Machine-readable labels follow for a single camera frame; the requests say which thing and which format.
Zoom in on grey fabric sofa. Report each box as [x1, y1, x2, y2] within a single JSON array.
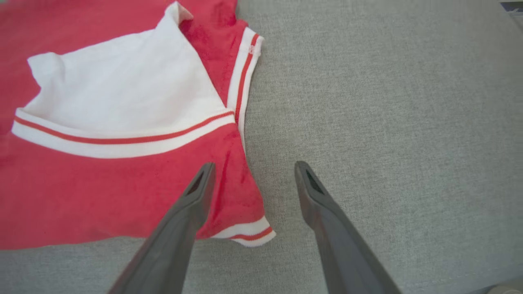
[[0, 0, 523, 294]]

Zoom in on red basketball jersey white sleeves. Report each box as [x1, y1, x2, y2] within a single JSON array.
[[0, 0, 276, 250]]

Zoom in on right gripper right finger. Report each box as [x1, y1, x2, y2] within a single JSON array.
[[294, 160, 403, 294]]

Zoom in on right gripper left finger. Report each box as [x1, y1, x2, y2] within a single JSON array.
[[108, 162, 216, 294]]

